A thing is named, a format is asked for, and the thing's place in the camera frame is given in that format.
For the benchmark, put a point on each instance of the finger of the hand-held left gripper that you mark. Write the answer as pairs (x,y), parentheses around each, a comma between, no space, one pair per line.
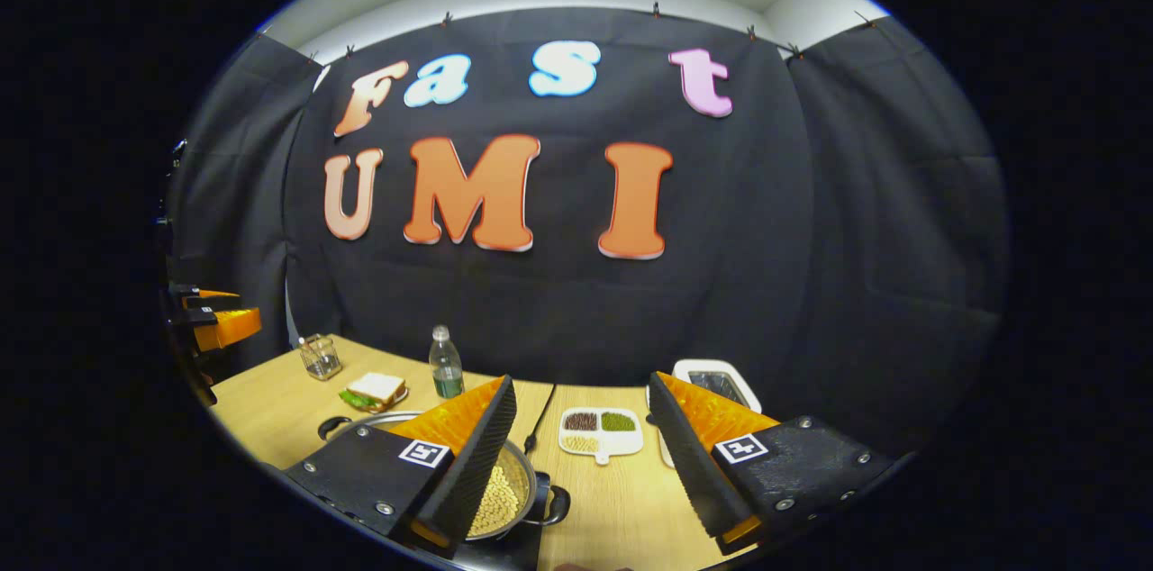
(212,296)
(230,330)

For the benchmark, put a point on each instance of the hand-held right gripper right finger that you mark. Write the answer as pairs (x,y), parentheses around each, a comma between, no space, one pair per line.
(694,463)

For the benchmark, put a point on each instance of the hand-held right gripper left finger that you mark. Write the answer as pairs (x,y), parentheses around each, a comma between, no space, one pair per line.
(473,463)

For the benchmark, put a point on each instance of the pile of soybeans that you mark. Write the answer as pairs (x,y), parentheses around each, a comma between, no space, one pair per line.
(495,503)

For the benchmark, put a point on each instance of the white divided bean dish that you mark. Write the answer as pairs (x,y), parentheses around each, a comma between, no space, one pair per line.
(601,447)

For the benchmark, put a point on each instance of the white rectangular container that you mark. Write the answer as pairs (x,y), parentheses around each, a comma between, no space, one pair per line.
(712,367)

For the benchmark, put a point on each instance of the clear plastic water bottle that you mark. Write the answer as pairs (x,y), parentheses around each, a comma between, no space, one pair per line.
(446,368)

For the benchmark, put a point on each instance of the sandwich with lettuce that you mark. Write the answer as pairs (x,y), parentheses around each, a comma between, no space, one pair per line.
(374,389)

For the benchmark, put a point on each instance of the row of black cloth clips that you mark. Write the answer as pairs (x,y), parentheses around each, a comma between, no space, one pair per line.
(656,10)

